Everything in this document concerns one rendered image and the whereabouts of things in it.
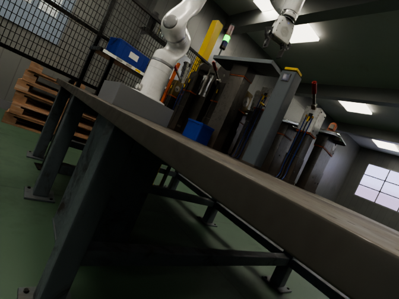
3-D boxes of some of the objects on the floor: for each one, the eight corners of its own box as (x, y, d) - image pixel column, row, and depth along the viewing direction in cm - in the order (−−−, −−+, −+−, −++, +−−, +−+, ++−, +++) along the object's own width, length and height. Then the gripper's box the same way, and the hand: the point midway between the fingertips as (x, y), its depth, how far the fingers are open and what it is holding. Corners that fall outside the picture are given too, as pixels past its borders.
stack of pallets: (91, 139, 385) (110, 95, 382) (99, 152, 324) (122, 99, 321) (9, 112, 321) (31, 59, 318) (-1, 121, 260) (27, 56, 257)
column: (56, 255, 104) (116, 116, 101) (51, 219, 128) (100, 106, 125) (122, 256, 123) (173, 139, 120) (107, 225, 147) (149, 127, 144)
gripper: (293, 31, 119) (278, 63, 120) (268, 10, 112) (253, 44, 113) (304, 27, 112) (289, 61, 113) (279, 5, 105) (262, 41, 106)
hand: (272, 51), depth 113 cm, fingers open, 8 cm apart
